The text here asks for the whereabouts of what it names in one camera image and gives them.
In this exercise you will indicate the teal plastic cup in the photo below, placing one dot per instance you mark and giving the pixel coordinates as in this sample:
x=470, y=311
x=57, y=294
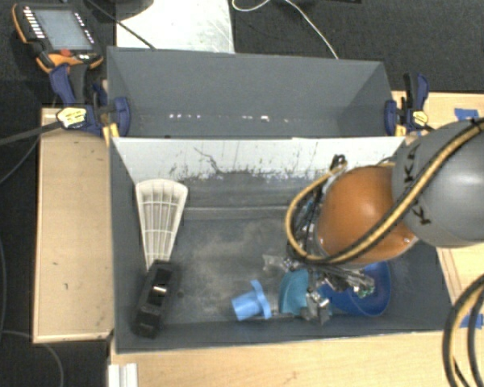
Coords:
x=292, y=292

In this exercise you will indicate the grey metal bin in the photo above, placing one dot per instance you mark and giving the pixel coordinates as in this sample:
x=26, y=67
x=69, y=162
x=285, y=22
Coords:
x=234, y=95

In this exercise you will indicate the black tape dispenser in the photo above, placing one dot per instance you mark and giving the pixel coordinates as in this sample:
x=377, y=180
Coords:
x=153, y=300

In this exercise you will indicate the pale wood board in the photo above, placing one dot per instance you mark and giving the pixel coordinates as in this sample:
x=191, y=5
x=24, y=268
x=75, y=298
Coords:
x=74, y=232

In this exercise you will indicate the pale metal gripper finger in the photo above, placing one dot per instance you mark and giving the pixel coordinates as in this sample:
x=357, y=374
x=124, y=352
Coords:
x=325, y=312
x=311, y=302

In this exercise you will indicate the blue plastic bowl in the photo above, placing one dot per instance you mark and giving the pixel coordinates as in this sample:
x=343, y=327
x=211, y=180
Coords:
x=377, y=292

